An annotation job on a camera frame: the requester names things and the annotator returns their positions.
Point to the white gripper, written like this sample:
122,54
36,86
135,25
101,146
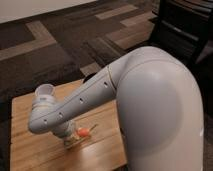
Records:
65,130

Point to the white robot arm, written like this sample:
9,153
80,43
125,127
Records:
159,105

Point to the white paper cup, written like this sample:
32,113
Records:
44,98

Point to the black furniture cabinet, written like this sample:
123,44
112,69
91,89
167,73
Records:
183,27

